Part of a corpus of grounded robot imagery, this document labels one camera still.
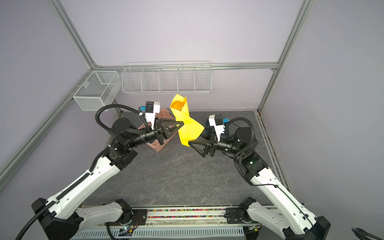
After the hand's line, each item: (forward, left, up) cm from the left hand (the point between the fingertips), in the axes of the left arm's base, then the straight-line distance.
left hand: (182, 126), depth 54 cm
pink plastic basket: (+16, +20, -37) cm, 45 cm away
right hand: (-2, -3, -5) cm, 6 cm away
